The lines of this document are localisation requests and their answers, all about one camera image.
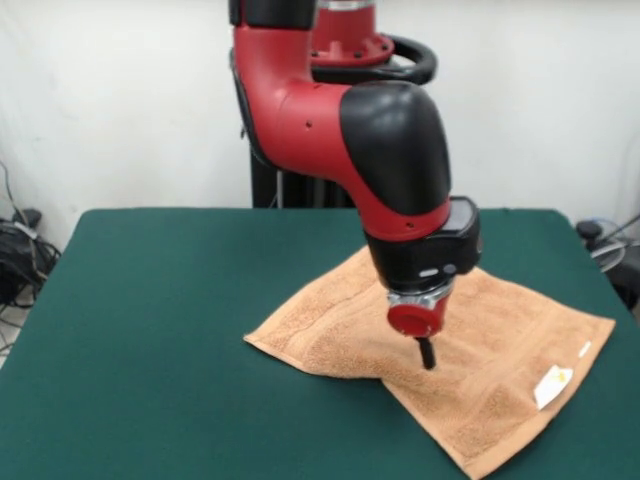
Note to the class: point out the black oval device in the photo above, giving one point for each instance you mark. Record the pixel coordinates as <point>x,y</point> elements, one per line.
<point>590,229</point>

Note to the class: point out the tan terry towel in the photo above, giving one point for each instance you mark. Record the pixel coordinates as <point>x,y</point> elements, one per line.
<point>490,350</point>

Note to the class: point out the black bulky object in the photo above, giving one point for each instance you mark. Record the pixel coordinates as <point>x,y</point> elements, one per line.
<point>631,285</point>

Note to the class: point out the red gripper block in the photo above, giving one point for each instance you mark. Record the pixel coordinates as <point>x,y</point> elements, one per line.
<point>412,320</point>

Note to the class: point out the dark green table cloth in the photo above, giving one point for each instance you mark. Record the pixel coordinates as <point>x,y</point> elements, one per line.
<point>150,300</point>

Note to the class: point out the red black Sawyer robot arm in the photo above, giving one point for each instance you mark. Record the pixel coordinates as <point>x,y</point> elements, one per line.
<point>390,150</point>

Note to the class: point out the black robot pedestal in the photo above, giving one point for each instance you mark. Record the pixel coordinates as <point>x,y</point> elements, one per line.
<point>420,62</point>

